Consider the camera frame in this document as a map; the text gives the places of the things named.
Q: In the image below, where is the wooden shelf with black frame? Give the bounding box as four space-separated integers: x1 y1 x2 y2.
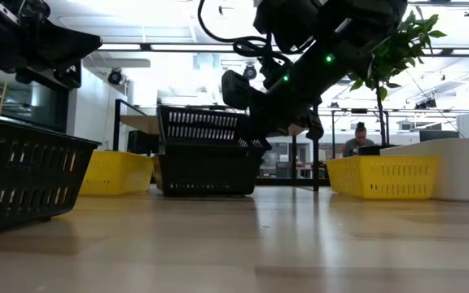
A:
113 98 321 192

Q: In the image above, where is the green leafy plant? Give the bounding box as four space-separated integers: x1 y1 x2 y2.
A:
347 10 448 147

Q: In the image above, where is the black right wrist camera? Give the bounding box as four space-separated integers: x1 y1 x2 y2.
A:
221 69 256 111

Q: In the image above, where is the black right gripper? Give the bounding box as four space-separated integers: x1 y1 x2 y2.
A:
252 90 325 151

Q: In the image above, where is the dark wall screen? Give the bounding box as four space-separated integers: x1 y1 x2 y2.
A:
0 68 72 133

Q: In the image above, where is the black ceiling spotlight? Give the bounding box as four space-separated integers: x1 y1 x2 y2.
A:
107 68 124 85
242 63 258 81

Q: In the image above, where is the white plastic basket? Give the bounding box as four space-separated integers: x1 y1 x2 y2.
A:
379 138 469 203

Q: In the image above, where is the dark computer monitor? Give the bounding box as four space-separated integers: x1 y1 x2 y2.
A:
419 129 460 142

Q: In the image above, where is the yellow plastic basket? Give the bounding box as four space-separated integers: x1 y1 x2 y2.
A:
326 155 441 200
78 151 155 196

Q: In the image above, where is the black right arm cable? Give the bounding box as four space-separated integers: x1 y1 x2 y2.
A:
196 0 296 62

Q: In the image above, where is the black plastic basket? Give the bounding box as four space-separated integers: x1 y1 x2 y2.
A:
156 104 273 156
154 151 260 199
0 113 102 237

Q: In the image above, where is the dark boxy object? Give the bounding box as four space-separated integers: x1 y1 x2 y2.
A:
127 129 160 156

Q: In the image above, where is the person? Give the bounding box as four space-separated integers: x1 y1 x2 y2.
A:
342 120 376 158

